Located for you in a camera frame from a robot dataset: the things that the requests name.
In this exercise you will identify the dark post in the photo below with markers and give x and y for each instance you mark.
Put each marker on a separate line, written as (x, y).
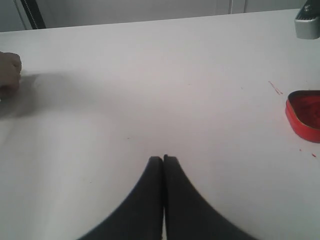
(33, 14)

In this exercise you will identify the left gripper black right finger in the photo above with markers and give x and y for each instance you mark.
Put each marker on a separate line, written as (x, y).
(188, 216)

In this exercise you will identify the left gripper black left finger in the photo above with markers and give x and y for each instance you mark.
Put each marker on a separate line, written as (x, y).
(140, 215)

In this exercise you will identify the red ink tin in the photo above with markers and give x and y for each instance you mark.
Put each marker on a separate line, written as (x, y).
(302, 110)

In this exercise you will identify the person's hand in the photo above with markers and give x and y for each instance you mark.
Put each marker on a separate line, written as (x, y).
(10, 74)

